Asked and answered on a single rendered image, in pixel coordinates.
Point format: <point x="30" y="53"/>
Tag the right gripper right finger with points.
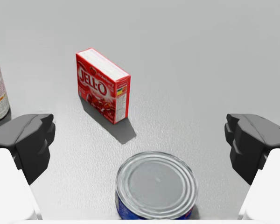
<point x="252" y="149"/>

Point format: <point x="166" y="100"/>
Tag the red carton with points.
<point x="100" y="88"/>

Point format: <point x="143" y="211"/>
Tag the blue flat can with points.
<point x="156" y="184"/>

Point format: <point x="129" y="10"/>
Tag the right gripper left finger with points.
<point x="25" y="149"/>

